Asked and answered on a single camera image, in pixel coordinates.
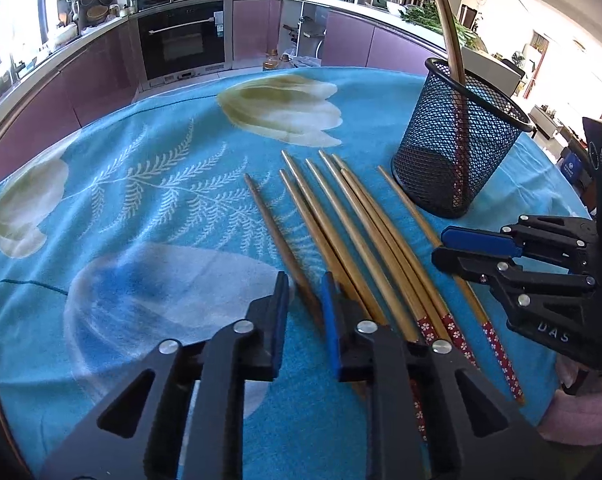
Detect group of wooden chopsticks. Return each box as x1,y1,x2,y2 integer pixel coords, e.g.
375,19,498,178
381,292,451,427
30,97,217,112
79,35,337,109
279,149,479,443

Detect blue floral tablecloth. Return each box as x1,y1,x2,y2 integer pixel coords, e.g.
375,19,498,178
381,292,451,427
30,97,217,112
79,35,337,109
0,66,596,480

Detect dark brown wooden chopstick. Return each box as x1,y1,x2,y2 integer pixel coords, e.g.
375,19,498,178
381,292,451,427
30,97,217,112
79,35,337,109
244,173,326,328

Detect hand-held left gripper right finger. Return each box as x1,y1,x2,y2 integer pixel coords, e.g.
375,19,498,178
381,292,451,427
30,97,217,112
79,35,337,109
321,271,569,480

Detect red-ended tan wooden chopstick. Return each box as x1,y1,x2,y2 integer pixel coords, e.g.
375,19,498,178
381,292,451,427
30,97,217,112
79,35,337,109
378,165,526,407
426,0,474,211

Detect person's right forearm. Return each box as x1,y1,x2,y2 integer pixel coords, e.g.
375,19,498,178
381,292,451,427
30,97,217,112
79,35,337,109
538,355,602,448

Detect yellow oil bottle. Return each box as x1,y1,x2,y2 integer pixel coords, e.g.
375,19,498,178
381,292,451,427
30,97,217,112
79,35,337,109
262,49,295,72

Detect black mesh utensil holder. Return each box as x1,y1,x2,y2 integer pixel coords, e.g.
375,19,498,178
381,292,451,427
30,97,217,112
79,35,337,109
391,57,536,220

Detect white kitchen countertop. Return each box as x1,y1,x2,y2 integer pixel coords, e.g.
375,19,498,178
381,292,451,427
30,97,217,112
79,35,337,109
0,0,486,111

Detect green leafy vegetables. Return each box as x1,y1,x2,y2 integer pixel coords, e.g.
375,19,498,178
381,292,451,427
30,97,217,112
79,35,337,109
400,1,482,47

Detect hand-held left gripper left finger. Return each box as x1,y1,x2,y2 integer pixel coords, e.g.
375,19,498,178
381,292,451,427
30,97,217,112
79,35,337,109
38,271,290,480

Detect blue carton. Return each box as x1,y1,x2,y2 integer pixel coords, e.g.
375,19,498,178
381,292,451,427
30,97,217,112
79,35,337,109
560,154,588,187

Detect black built-in oven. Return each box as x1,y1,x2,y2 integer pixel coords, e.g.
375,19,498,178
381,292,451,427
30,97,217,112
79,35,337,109
137,1,232,82

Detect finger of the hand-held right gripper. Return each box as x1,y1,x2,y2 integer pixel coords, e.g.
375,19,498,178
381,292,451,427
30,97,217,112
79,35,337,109
431,246,596,322
441,214,600,274

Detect purple kitchen cabinets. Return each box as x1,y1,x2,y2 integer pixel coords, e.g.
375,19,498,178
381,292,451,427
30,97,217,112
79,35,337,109
0,0,432,201

